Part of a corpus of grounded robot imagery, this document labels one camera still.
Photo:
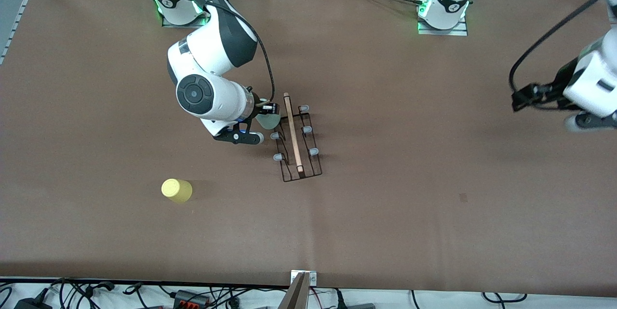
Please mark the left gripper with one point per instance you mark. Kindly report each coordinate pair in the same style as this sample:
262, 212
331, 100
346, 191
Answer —
560, 85

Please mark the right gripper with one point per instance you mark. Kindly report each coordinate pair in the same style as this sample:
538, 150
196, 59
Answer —
257, 105

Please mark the green cup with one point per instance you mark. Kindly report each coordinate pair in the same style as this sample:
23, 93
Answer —
268, 121

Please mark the yellow cup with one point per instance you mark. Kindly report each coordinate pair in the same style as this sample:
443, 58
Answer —
176, 190

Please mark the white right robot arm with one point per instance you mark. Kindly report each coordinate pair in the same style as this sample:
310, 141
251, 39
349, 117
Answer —
202, 53

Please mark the brown table cover sheet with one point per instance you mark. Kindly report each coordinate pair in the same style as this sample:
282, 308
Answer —
385, 232

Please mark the black plug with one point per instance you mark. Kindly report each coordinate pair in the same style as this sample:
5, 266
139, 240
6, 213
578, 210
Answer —
339, 299

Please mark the red and black connector block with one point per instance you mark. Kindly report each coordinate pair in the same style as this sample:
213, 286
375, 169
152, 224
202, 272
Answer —
190, 298

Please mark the black power adapter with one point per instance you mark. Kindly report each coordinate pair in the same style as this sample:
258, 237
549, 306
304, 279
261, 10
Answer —
33, 303

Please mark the metal base plate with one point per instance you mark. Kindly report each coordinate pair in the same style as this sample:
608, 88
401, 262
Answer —
442, 31
185, 23

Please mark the metal edge bracket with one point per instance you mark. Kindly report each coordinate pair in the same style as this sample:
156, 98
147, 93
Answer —
313, 277

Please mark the grey slanted post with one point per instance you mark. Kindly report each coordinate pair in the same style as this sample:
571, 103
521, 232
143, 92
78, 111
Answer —
295, 297

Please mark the perforated metal rail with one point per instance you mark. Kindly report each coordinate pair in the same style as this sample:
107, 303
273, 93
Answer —
14, 24

